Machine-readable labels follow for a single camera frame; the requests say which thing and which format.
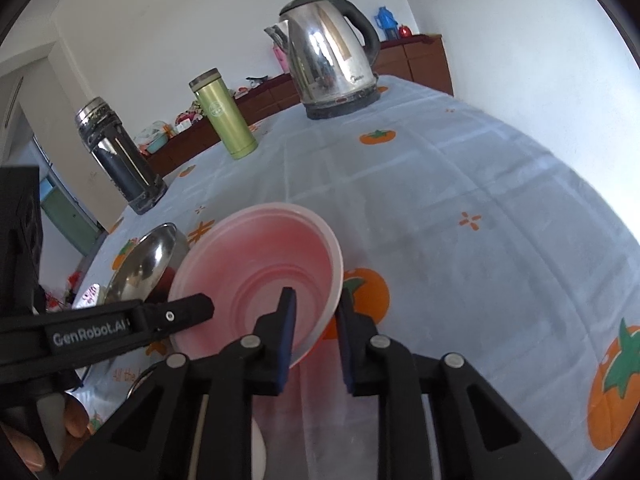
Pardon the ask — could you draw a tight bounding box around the stainless steel electric kettle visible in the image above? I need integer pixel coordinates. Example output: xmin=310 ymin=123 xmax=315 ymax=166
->
xmin=264 ymin=0 xmax=382 ymax=121

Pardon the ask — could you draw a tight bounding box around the blue thermos flask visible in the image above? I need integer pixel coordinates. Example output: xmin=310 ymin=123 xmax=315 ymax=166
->
xmin=376 ymin=6 xmax=399 ymax=41

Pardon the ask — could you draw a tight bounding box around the person's left hand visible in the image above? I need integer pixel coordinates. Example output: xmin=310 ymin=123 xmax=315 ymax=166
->
xmin=0 ymin=392 xmax=98 ymax=476

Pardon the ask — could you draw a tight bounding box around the brown wooden cabinet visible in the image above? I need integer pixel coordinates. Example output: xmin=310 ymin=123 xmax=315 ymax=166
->
xmin=142 ymin=34 xmax=453 ymax=176

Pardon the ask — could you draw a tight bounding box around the mesh food cover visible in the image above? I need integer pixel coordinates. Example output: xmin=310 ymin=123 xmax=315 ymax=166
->
xmin=134 ymin=120 xmax=171 ymax=147

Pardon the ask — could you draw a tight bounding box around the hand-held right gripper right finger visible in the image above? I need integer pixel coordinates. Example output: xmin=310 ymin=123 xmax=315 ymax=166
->
xmin=335 ymin=301 xmax=573 ymax=480

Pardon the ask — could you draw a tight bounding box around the pink floral rimmed bowl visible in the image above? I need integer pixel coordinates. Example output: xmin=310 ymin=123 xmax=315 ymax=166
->
xmin=71 ymin=283 xmax=102 ymax=309

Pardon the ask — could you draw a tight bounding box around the red plastic bowl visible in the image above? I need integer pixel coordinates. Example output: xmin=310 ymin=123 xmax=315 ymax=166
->
xmin=167 ymin=202 xmax=344 ymax=368

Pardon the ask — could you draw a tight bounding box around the large black thermos flask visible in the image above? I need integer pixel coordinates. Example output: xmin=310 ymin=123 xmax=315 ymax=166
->
xmin=75 ymin=97 xmax=168 ymax=216

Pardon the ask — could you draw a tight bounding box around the stainless steel bowl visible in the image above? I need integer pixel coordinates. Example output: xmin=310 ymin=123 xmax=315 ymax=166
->
xmin=97 ymin=222 xmax=192 ymax=307

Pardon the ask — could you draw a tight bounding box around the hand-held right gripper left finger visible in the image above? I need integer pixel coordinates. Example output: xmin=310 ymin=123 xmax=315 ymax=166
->
xmin=57 ymin=286 xmax=298 ymax=480

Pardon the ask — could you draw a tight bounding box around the green thermos bottle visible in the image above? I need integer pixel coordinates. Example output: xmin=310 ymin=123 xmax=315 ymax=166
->
xmin=189 ymin=68 xmax=259 ymax=161

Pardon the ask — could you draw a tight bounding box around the green door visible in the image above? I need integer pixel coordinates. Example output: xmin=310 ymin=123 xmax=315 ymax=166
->
xmin=40 ymin=180 xmax=103 ymax=261

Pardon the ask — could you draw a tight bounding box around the light blue persimmon tablecloth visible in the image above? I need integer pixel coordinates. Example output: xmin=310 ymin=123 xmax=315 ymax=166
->
xmin=70 ymin=74 xmax=640 ymax=480

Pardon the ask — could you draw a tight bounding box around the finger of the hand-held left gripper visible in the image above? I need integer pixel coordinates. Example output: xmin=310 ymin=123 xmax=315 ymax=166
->
xmin=127 ymin=294 xmax=216 ymax=343

